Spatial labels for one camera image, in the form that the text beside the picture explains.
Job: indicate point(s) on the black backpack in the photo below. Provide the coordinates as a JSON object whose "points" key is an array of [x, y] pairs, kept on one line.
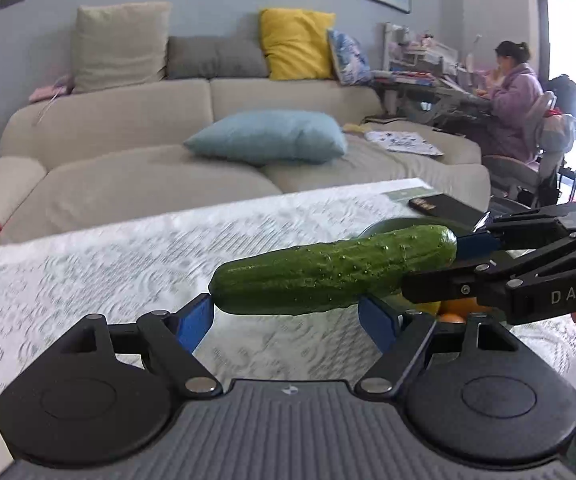
{"points": [[565, 92]]}

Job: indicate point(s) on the grey office chair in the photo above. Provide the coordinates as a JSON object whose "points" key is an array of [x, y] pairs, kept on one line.
{"points": [[542, 160]]}

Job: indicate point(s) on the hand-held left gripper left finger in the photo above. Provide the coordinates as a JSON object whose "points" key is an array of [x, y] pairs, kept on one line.
{"points": [[193, 320]]}

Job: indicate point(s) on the beige sofa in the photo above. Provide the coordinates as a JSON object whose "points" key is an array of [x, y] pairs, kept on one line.
{"points": [[118, 125]]}

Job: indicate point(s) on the cluttered desk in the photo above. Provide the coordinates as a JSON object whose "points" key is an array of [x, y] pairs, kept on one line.
{"points": [[417, 80]]}

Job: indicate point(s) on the grey cushion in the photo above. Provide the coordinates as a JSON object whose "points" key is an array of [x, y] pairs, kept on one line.
{"points": [[213, 57]]}

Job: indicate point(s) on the pink cloth bundle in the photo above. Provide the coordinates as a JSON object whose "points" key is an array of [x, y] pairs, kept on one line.
{"points": [[50, 91]]}

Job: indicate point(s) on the light blue cushion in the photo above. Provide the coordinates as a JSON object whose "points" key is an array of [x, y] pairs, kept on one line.
{"points": [[268, 137]]}

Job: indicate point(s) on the orange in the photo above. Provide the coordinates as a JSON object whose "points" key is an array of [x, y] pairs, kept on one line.
{"points": [[451, 318], [465, 306]]}

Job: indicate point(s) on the blue patterned cushion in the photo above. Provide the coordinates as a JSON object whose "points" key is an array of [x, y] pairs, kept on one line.
{"points": [[350, 60]]}

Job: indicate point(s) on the printed paper sheet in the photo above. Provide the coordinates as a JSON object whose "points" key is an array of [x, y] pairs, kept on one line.
{"points": [[402, 142]]}

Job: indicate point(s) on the yellow cushion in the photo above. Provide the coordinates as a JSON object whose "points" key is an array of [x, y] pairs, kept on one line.
{"points": [[295, 42]]}

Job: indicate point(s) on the green colander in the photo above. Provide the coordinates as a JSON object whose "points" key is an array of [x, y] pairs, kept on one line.
{"points": [[392, 225]]}

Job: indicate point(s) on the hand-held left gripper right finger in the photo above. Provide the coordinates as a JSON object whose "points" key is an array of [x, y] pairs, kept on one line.
{"points": [[377, 322]]}

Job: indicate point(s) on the white lace tablecloth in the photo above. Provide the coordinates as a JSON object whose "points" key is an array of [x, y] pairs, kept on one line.
{"points": [[93, 270]]}

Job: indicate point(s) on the green cucumber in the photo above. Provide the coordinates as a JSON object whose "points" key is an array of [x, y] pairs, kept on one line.
{"points": [[318, 275]]}

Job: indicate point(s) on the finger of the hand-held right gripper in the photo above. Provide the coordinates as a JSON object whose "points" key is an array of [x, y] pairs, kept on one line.
{"points": [[477, 246], [447, 285]]}

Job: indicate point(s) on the beige cushion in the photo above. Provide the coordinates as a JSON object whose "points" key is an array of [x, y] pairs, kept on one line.
{"points": [[118, 45]]}

